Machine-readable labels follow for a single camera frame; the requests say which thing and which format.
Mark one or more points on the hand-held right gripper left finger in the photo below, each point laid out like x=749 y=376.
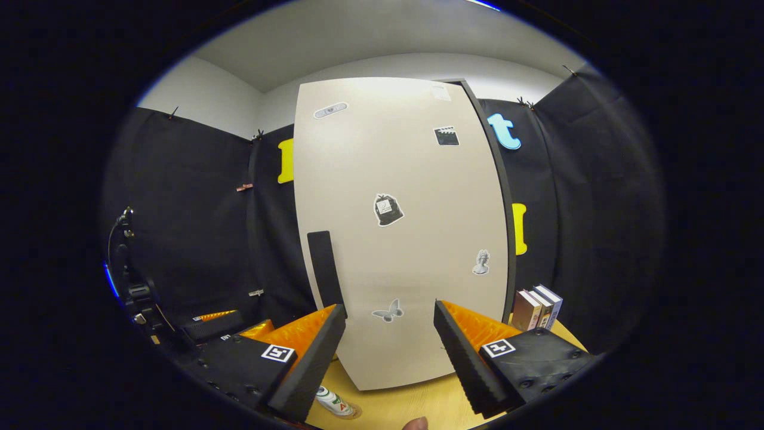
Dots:
x=313 y=364

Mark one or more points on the white bottle green label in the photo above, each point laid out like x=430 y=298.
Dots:
x=334 y=401

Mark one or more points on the round wooden coaster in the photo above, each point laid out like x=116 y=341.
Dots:
x=356 y=411

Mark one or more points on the beige cabinet door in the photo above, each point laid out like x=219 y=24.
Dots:
x=418 y=269

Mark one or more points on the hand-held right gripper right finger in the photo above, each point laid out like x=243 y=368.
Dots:
x=465 y=364

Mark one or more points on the dark grey cabinet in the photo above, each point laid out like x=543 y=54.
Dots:
x=509 y=239

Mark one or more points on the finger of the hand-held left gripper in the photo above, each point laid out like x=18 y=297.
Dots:
x=212 y=328
x=256 y=330

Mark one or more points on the black backdrop cloth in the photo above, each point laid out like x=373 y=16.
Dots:
x=191 y=239

